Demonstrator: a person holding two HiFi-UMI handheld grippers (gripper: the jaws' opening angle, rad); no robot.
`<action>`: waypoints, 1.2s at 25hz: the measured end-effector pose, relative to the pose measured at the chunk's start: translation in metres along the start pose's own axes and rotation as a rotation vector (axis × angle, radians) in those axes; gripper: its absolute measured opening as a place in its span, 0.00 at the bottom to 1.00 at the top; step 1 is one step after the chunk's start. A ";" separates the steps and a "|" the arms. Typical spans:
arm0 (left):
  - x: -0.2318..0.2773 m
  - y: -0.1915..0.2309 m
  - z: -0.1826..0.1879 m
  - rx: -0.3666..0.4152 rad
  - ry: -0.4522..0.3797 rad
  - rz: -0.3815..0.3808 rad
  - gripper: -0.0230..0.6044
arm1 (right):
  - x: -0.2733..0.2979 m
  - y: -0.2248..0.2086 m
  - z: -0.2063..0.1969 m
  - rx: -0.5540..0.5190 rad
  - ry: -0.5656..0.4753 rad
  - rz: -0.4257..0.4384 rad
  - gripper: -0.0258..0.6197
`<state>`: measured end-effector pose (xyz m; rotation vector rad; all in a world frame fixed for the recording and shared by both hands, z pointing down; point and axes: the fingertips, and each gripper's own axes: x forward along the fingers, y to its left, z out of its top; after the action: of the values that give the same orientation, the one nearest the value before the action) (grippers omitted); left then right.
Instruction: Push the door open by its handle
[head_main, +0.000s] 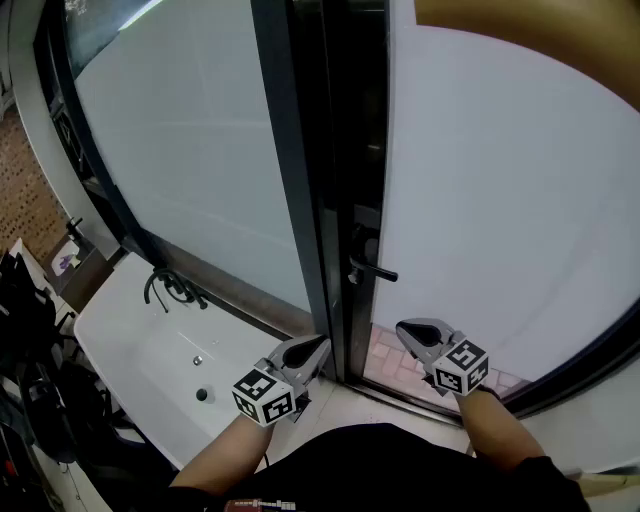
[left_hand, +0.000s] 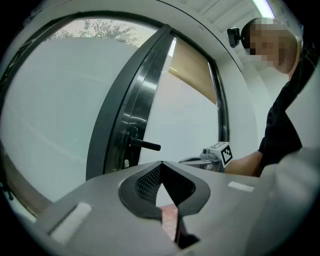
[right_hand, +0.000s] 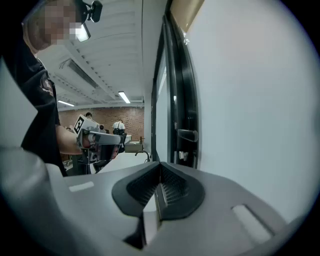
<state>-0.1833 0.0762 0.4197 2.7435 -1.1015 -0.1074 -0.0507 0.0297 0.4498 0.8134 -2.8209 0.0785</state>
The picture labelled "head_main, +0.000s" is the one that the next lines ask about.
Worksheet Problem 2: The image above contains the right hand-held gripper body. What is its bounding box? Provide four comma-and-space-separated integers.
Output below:
422, 332, 501, 397

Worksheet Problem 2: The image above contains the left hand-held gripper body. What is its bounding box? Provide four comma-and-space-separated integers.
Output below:
232, 355, 317, 428

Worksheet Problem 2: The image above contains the frosted glass door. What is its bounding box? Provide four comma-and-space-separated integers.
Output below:
319, 0, 640, 426

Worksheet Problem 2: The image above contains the person's left forearm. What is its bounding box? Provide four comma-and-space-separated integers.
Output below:
169, 414, 274, 494

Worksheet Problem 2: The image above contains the person's right forearm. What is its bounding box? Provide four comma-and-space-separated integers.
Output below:
457, 387, 546, 474

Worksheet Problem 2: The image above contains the white sink basin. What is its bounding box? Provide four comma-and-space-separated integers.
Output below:
73, 252, 331, 471

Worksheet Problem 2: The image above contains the person's black clothing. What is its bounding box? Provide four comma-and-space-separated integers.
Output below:
167, 423, 594, 512

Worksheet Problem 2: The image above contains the black faucet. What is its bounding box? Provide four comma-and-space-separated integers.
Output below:
143, 267, 209, 314

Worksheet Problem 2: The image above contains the brown wooden cabinet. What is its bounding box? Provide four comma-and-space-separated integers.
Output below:
52, 234, 129, 314

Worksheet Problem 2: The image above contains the black office chair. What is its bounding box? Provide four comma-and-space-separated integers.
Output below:
0, 247, 151, 512

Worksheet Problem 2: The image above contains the frosted glass side panel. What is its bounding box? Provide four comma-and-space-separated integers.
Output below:
34, 0, 346, 386

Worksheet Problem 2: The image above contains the white box with purple logo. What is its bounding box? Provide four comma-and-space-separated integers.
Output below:
49, 240, 81, 281

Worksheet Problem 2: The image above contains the brown cardboard sheet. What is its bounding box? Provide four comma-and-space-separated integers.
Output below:
414, 0, 640, 114

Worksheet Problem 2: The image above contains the black door handle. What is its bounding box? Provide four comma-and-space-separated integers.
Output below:
348, 223, 400, 286

